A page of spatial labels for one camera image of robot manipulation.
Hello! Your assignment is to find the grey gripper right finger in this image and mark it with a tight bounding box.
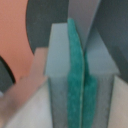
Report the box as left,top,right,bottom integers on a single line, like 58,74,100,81
82,28,120,128

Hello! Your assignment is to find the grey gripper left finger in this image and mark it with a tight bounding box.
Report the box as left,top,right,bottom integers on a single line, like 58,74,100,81
45,19,83,128

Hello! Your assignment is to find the grey saucepan with handle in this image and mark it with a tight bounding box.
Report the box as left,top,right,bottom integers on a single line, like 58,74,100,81
26,0,128,82

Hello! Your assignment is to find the black burner disc front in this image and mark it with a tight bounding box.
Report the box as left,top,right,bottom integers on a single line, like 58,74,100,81
0,56,15,93

